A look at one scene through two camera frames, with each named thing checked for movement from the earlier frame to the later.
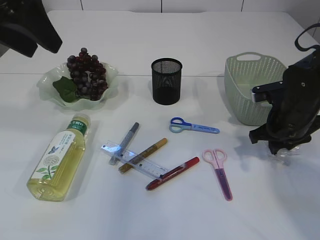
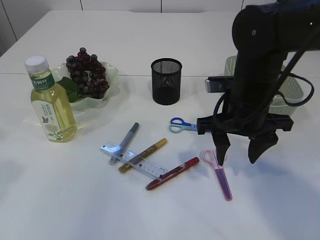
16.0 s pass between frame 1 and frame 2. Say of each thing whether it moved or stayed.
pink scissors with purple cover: stayed
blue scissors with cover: stayed
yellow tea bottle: moved
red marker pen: stayed
